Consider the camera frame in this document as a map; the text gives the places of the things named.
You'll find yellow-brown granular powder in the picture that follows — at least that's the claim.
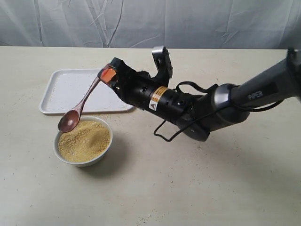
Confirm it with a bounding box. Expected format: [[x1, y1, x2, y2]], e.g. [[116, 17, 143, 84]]
[[58, 121, 111, 162]]

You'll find grey wrinkled backdrop curtain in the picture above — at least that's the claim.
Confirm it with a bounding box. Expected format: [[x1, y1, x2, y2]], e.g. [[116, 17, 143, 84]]
[[0, 0, 301, 49]]

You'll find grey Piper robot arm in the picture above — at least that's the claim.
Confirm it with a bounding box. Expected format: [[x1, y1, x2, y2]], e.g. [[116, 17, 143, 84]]
[[98, 46, 301, 141]]

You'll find white ceramic bowl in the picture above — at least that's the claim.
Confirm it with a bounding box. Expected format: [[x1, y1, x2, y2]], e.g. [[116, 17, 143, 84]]
[[54, 116, 113, 168]]

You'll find white rectangular plastic tray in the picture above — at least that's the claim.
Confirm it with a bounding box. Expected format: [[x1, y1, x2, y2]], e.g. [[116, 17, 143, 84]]
[[39, 69, 133, 115]]

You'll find dark brown wooden spoon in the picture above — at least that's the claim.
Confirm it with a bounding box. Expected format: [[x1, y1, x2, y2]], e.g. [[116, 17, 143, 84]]
[[58, 70, 102, 133]]

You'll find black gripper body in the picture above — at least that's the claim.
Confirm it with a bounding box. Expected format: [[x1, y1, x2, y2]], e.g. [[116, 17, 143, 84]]
[[115, 72, 193, 122]]

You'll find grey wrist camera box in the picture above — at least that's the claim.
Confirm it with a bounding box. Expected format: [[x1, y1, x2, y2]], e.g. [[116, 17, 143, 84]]
[[151, 46, 173, 79]]

